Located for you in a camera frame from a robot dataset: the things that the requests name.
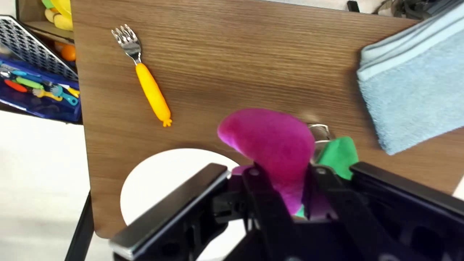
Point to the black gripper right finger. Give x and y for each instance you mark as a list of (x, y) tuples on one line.
[(423, 223)]

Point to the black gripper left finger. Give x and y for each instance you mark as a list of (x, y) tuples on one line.
[(175, 235)]

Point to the pink and green plush toy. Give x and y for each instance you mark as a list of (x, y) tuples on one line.
[(281, 143)]

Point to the white bowl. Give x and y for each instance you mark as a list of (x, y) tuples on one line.
[(166, 177)]

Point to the folded light blue towel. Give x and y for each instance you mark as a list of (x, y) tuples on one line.
[(414, 81)]

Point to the blue tray with toys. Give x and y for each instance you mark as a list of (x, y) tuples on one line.
[(37, 91)]

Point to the metal mesh basket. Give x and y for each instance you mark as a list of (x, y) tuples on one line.
[(31, 49)]

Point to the yellow handled fork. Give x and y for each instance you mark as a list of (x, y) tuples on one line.
[(130, 42)]

